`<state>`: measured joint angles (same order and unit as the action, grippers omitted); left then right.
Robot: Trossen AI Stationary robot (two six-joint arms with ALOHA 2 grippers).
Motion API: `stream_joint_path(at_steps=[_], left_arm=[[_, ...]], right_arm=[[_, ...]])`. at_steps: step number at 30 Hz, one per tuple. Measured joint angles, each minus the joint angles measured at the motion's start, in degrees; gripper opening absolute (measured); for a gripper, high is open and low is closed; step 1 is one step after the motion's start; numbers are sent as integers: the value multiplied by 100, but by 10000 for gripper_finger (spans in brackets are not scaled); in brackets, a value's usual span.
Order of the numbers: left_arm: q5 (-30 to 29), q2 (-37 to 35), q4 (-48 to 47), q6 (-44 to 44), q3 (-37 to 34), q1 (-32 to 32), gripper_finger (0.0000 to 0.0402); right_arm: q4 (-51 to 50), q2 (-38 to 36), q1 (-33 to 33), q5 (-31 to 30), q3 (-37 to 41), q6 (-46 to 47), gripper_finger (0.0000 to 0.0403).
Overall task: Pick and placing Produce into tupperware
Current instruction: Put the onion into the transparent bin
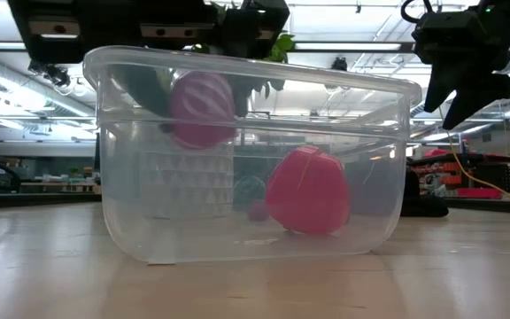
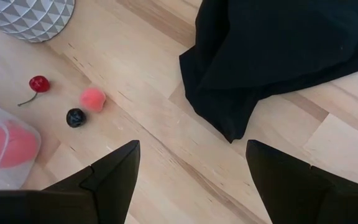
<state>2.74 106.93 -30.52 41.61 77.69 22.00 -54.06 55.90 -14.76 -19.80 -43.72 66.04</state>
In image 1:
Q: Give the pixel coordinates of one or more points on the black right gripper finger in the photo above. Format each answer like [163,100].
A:
[443,86]
[481,95]

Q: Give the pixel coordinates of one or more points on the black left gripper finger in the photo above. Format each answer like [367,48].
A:
[242,95]
[149,91]

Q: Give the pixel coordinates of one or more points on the purple striped toy ball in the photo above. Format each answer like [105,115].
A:
[202,111]

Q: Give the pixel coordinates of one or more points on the green striped toy watermelon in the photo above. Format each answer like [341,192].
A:
[248,190]

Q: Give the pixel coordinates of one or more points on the red toy apple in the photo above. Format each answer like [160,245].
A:
[308,190]

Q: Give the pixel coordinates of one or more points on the clear plastic tupperware container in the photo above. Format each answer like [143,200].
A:
[149,239]

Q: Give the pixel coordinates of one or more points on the cluttered black workbench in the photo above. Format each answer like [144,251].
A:
[481,159]

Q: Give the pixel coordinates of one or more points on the pink plastic bin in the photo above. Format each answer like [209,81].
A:
[481,193]

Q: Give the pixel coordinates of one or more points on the succulent in white patterned pot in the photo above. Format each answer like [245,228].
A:
[184,186]

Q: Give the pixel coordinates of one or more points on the wooden workbench with items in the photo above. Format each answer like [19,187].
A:
[60,179]

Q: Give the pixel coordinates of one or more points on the black ceiling camera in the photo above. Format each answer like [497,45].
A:
[339,64]

